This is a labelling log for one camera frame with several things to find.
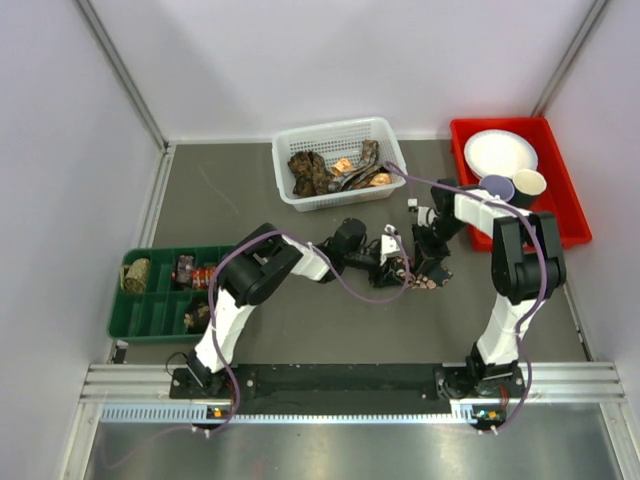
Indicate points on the rolled red pattern tie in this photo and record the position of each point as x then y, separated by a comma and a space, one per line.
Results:
201, 277

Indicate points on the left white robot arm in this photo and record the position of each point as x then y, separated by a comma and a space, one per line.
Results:
256, 268

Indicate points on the grey orange pattern tie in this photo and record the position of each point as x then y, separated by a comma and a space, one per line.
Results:
348, 175

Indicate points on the black paper cup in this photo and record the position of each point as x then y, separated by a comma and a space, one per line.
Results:
528, 186

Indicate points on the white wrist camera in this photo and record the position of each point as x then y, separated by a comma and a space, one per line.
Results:
421, 216
390, 244

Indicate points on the green divided organizer tray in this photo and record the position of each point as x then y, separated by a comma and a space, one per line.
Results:
157, 314

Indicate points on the aluminium frame rail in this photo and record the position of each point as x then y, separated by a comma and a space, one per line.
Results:
559, 382

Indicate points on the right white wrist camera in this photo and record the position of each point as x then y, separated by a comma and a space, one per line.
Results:
421, 216

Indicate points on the brown leaf pattern tie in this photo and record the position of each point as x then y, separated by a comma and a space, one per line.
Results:
310, 174

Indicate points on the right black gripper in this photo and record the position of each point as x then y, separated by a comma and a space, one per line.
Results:
425, 253

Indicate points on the white slotted cable duct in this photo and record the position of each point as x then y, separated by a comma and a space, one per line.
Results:
205, 415

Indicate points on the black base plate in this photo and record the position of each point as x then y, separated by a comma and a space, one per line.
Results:
344, 389

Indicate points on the red plastic bin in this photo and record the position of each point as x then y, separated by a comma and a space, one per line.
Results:
560, 196

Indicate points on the rolled purple floral tie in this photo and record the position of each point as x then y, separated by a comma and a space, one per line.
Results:
182, 274

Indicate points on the white paper plates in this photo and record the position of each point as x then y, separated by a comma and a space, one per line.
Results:
499, 152

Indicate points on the lilac paper cup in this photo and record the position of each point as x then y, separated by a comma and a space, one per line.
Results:
498, 186

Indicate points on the pink floral dark tie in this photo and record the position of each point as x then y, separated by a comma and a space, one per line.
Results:
435, 278

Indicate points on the rolled brown floral tie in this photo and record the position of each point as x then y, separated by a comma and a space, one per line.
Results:
197, 316

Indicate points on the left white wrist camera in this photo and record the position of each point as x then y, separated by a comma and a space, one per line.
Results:
390, 244

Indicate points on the white plastic basket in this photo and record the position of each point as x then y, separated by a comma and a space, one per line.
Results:
334, 141

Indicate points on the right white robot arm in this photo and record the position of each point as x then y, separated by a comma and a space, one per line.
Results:
527, 266

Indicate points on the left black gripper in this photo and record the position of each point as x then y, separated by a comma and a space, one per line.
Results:
377, 277

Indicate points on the rolled olive green tie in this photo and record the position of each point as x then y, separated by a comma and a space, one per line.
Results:
134, 277

